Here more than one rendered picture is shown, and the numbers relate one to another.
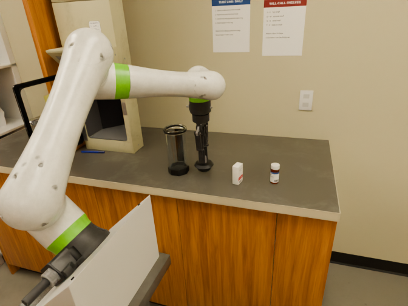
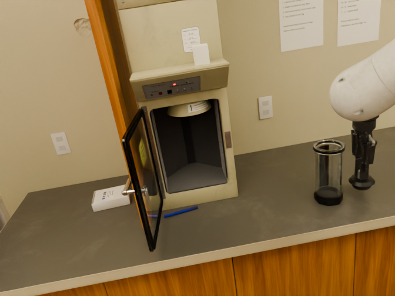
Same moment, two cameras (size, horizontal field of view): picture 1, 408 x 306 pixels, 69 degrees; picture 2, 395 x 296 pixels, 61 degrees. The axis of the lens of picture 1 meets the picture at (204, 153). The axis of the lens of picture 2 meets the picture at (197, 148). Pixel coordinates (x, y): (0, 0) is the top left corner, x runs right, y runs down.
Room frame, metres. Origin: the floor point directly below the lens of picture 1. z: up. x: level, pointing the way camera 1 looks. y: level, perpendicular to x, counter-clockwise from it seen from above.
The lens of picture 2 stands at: (0.44, 0.96, 1.70)
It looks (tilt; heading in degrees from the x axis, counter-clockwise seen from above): 23 degrees down; 338
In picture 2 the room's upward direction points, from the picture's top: 9 degrees counter-clockwise
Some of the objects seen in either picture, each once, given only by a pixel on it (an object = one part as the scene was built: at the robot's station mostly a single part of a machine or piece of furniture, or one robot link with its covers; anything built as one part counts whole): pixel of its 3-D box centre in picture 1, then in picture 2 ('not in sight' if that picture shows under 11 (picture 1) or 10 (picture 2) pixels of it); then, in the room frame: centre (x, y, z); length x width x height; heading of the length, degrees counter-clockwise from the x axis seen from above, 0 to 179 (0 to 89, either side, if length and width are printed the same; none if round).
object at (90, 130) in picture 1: (113, 102); (188, 137); (1.67, 0.50, 1.19); 0.26 x 0.24 x 0.35; 71
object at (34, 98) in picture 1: (53, 117); (146, 177); (1.45, 0.76, 1.19); 0.30 x 0.01 x 0.40; 154
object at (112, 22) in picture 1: (109, 79); (183, 106); (1.67, 0.50, 1.33); 0.32 x 0.25 x 0.77; 71
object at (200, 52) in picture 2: not in sight; (200, 54); (1.47, 0.48, 1.54); 0.05 x 0.05 x 0.06; 66
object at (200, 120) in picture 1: (201, 122); (363, 130); (1.23, 0.01, 1.20); 0.08 x 0.07 x 0.09; 161
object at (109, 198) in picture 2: not in sight; (111, 197); (1.82, 0.85, 0.96); 0.16 x 0.12 x 0.04; 75
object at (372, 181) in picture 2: (203, 162); (361, 178); (1.23, 0.00, 1.00); 0.09 x 0.09 x 0.07
